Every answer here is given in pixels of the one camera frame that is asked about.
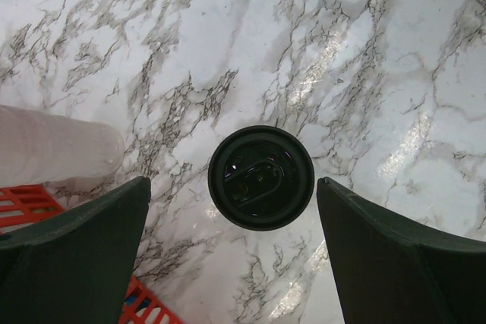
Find red plastic shopping basket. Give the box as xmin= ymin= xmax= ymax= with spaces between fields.
xmin=1 ymin=185 xmax=182 ymax=324

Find black plastic cup lid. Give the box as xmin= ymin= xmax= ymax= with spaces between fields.
xmin=207 ymin=125 xmax=314 ymax=231

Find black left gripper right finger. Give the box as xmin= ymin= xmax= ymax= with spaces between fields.
xmin=317 ymin=178 xmax=485 ymax=323

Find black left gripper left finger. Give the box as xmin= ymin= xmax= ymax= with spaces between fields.
xmin=1 ymin=177 xmax=151 ymax=323

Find clear plastic water bottle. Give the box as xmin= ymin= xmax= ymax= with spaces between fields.
xmin=1 ymin=105 xmax=125 ymax=187

